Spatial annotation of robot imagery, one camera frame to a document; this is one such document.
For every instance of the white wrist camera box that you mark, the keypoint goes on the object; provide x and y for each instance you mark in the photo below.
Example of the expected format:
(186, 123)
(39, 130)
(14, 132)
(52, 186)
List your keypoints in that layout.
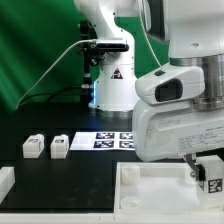
(170, 84)

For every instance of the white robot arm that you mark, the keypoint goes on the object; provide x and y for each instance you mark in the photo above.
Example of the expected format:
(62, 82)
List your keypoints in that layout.
(194, 30)

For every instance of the white sheet with tags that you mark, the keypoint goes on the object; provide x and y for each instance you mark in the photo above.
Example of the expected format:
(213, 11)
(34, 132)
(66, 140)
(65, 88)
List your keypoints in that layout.
(103, 140)

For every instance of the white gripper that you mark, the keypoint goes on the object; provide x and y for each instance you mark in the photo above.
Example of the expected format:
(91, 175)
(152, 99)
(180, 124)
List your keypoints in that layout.
(176, 129)

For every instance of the black camera on stand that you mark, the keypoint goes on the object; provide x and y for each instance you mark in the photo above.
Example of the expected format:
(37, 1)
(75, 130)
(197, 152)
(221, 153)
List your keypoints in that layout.
(94, 53)

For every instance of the white square table top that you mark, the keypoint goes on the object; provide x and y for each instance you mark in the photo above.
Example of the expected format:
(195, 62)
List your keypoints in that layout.
(161, 187)

